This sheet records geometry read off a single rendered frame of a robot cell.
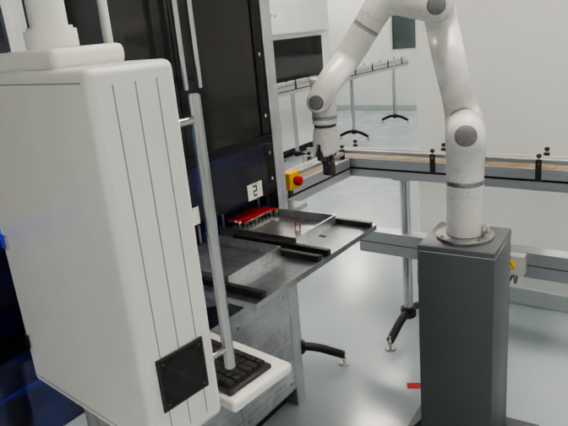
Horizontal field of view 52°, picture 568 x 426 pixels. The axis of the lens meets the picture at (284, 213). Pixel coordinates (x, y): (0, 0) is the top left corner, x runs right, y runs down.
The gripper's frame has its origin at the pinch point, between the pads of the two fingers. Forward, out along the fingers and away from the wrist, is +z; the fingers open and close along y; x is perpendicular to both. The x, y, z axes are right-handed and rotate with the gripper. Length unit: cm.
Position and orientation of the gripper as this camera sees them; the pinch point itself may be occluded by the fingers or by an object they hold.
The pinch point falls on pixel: (328, 169)
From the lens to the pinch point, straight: 204.7
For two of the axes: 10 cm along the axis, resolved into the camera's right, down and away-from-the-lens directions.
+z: 0.9, 9.5, 3.0
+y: -5.8, 2.9, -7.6
